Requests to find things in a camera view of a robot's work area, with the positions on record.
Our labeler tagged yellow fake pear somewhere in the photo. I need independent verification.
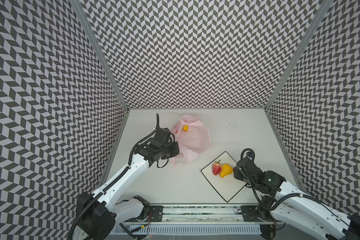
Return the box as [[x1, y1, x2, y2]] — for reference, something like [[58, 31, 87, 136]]
[[220, 164, 233, 178]]

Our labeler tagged pink plastic bag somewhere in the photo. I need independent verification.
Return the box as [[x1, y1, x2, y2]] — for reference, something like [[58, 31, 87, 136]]
[[170, 115, 211, 167]]

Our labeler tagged red fake strawberry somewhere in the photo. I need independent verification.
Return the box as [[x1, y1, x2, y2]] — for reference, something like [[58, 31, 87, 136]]
[[212, 161, 222, 176]]

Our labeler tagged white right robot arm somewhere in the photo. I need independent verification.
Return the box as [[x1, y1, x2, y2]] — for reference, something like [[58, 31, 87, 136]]
[[234, 157, 360, 240]]

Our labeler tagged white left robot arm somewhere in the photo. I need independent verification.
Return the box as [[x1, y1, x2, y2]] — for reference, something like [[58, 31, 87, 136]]
[[67, 139, 180, 240]]

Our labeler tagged white square mat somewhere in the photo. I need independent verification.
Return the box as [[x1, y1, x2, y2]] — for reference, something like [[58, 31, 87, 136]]
[[201, 152, 245, 203]]

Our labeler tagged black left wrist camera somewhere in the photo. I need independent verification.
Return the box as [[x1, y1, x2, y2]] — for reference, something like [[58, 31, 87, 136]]
[[154, 128, 174, 145]]

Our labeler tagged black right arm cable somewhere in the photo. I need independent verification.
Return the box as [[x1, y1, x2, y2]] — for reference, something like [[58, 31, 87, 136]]
[[239, 148, 307, 211]]

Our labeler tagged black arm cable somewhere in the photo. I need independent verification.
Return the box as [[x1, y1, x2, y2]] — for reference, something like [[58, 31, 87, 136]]
[[239, 148, 307, 211], [127, 113, 172, 169]]

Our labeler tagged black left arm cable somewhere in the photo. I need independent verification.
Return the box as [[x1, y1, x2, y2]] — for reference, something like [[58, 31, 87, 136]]
[[127, 113, 172, 169]]

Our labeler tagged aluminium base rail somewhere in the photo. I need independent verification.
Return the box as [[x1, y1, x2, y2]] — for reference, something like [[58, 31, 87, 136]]
[[113, 203, 277, 226]]

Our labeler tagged aluminium corner post left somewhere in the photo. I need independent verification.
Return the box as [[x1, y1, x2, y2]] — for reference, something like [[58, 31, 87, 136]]
[[70, 0, 129, 111]]

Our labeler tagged aluminium corner post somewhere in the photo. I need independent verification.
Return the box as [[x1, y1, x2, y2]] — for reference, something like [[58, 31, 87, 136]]
[[265, 0, 334, 112], [70, 0, 129, 111]]

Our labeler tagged aluminium corner post right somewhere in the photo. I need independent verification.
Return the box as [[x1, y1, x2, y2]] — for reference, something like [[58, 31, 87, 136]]
[[265, 0, 334, 112]]

